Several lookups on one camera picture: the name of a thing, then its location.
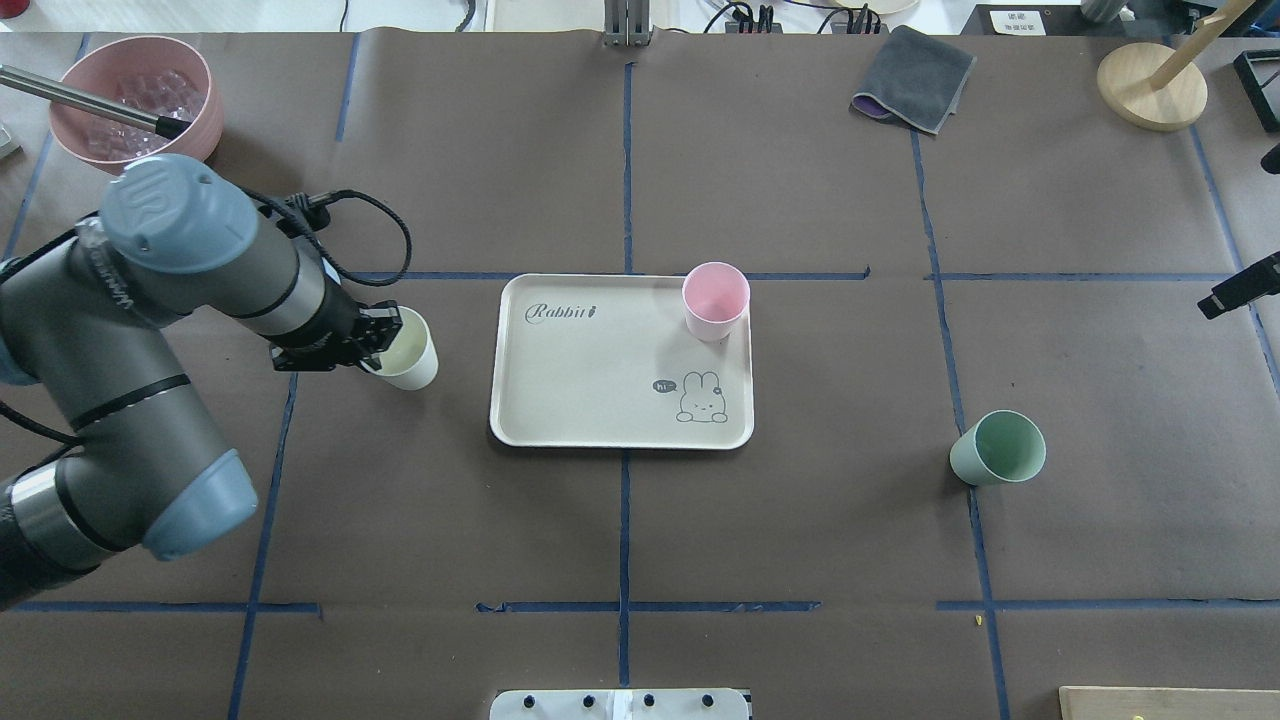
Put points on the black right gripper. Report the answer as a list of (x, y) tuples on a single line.
[(1243, 285)]

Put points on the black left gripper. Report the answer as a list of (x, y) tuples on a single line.
[(341, 318)]

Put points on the pale yellow cup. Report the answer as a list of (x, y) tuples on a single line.
[(410, 361)]

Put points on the green cup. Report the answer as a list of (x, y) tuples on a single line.
[(1004, 447)]

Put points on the pink cup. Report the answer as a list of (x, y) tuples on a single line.
[(716, 296)]

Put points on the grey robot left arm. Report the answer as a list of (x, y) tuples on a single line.
[(144, 464)]

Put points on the cream rabbit tray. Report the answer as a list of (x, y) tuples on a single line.
[(607, 361)]

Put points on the wooden round stand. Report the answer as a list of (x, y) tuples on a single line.
[(1159, 87)]

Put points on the pink bowl with ice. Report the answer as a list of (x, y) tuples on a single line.
[(149, 55)]

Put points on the metal tongs black tip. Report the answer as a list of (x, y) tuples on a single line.
[(55, 91)]

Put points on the grey folded cloth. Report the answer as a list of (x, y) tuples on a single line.
[(914, 81)]

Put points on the black frame object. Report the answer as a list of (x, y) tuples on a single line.
[(1257, 71)]

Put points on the grey metal post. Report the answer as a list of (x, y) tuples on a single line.
[(627, 23)]

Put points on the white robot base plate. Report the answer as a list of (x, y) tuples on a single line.
[(624, 703)]

